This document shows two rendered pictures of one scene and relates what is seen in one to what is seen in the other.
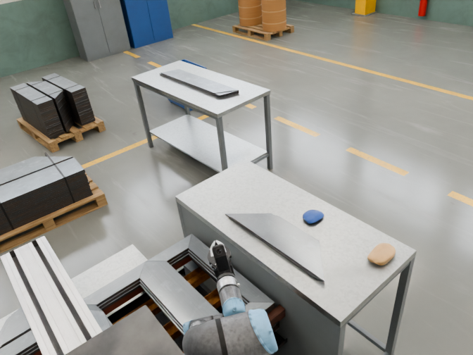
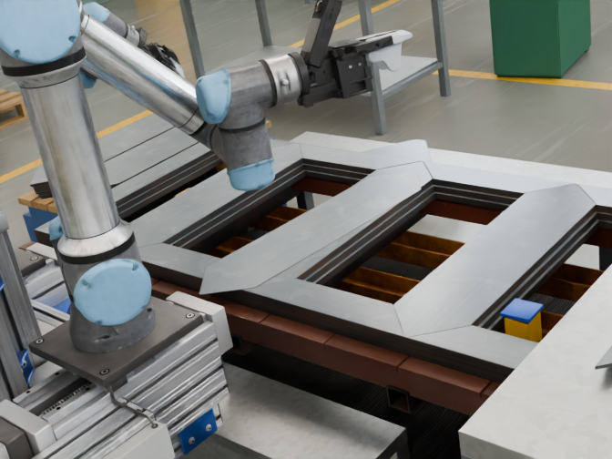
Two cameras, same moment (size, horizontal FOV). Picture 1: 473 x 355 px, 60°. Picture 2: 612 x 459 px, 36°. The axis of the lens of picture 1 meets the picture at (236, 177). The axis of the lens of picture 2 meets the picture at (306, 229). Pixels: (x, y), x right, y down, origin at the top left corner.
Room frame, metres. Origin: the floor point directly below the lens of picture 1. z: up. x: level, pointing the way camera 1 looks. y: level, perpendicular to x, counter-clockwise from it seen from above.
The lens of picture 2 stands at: (0.77, -1.33, 1.86)
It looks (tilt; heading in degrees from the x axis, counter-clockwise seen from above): 26 degrees down; 81
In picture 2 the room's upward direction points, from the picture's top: 10 degrees counter-clockwise
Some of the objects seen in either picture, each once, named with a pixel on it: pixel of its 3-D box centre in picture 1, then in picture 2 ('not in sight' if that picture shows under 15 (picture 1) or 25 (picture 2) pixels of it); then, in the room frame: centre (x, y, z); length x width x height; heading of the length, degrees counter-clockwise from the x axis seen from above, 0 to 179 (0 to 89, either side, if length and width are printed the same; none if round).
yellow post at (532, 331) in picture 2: not in sight; (525, 356); (1.38, 0.10, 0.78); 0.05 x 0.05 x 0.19; 37
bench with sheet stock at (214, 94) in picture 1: (201, 120); not in sight; (4.31, 0.34, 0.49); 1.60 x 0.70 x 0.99; 38
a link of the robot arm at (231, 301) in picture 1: (232, 303); (235, 94); (0.92, 0.06, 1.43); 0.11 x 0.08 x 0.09; 9
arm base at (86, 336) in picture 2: not in sight; (107, 304); (0.64, 0.15, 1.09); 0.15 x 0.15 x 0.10
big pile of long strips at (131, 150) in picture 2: not in sight; (147, 149); (0.78, 1.68, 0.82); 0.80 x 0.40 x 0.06; 37
